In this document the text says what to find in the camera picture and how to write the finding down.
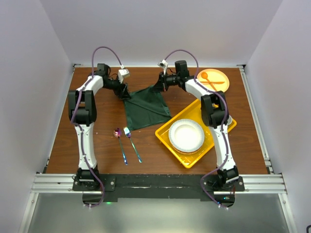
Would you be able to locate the orange plastic spoon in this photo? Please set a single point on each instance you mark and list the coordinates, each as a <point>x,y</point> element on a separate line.
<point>205,79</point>

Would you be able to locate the aluminium frame rail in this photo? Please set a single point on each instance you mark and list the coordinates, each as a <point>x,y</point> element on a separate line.
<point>263,147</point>
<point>253,184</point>

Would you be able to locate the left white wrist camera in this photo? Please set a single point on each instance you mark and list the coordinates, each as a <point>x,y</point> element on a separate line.
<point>123,73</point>

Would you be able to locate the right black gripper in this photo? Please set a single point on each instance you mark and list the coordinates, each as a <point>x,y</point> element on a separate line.
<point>161,85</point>

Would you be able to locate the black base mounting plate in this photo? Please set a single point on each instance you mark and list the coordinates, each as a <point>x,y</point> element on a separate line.
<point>113,187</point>

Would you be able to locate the iridescent metal spoon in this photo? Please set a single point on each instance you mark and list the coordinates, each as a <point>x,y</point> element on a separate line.
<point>117,134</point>

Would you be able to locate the white ceramic plate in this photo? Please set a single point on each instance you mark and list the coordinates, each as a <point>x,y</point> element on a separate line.
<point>186,135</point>

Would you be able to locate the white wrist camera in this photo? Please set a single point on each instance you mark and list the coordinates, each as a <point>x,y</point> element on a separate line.
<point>123,73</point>
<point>164,65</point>

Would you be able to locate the orange plastic knife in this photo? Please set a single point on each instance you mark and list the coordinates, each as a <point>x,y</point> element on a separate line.
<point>215,82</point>

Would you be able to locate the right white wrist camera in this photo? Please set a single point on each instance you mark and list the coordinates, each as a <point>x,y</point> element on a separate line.
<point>164,65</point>

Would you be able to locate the yellow plastic tray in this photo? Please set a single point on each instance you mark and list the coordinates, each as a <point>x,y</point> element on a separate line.
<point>189,157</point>

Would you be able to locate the orange round plate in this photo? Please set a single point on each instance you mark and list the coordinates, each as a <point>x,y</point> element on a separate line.
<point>215,75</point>

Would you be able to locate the aluminium right frame rail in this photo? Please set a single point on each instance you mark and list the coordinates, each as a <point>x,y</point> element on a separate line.
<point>263,147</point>

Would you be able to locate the iridescent metal fork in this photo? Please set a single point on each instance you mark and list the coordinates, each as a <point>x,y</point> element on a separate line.
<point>129,135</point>

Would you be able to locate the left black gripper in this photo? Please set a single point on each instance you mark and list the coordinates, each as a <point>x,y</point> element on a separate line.
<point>122,91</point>

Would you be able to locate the dark green cloth napkin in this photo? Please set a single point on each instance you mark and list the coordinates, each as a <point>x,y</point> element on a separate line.
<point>145,108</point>

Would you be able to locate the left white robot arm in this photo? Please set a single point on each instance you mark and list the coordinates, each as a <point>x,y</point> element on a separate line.
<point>83,114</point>

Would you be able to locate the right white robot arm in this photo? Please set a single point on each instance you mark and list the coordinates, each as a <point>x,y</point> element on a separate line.
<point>214,114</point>

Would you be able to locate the aluminium front frame rail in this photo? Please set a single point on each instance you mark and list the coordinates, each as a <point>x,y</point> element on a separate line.
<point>253,184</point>

